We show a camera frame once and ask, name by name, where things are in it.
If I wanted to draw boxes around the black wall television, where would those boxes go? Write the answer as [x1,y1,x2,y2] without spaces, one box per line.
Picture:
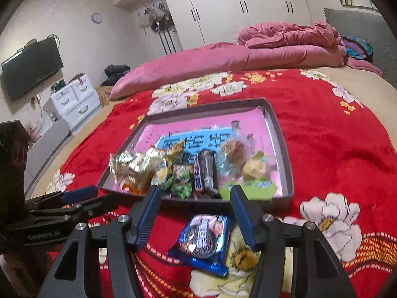
[1,36,64,101]

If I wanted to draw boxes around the light green snack packet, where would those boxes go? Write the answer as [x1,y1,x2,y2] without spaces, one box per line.
[222,178,278,202]

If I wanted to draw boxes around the blue cookie packet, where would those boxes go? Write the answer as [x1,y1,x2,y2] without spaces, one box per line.
[167,214,232,277]

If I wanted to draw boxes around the green cartoon snack packet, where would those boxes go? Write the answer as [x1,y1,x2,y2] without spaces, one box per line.
[161,163,194,199]

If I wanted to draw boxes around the hanging bags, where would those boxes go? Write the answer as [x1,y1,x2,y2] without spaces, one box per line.
[144,3,171,33]

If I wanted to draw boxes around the grey padded headboard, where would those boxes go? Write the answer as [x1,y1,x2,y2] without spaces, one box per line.
[324,8,397,87]

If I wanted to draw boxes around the grey shallow box tray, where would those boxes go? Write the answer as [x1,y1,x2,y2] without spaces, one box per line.
[98,98,295,209]

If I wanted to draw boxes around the pink book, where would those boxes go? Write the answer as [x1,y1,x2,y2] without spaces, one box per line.
[133,107,276,193]

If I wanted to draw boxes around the pink long pillow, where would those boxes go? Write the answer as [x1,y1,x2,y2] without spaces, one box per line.
[110,42,252,100]

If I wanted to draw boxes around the clear yellow cake packet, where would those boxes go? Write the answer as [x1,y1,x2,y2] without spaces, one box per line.
[242,150,269,181]

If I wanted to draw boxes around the dark clothes pile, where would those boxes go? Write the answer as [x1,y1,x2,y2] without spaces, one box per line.
[104,65,131,86]

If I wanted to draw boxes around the red floral blanket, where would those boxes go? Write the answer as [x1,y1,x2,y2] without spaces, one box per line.
[46,68,397,298]

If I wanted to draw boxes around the dark chocolate bar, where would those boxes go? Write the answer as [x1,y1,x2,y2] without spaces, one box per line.
[193,149,221,199]

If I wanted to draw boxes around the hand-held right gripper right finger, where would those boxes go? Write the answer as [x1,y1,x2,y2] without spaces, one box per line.
[230,185,357,298]

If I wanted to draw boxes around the white wardrobe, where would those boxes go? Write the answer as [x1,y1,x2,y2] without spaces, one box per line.
[107,0,312,53]

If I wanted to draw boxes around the white drawer cabinet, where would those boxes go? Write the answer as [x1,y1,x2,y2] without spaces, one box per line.
[43,74,101,131]

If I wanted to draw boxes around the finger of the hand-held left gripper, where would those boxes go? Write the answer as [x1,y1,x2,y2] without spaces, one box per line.
[31,192,123,224]
[29,186,99,207]

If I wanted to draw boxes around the clear packet with green label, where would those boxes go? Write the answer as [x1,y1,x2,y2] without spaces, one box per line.
[133,149,162,181]
[110,150,138,190]

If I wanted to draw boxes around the orange brown snack packet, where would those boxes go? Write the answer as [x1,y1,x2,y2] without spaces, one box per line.
[119,174,152,194]

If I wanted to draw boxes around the colourful striped cloth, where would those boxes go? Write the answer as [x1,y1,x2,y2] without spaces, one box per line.
[341,35,374,61]

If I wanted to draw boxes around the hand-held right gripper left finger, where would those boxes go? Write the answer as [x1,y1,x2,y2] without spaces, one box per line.
[37,186,162,298]

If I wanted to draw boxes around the clear round pastry packet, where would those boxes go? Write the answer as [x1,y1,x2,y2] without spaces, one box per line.
[217,135,258,177]

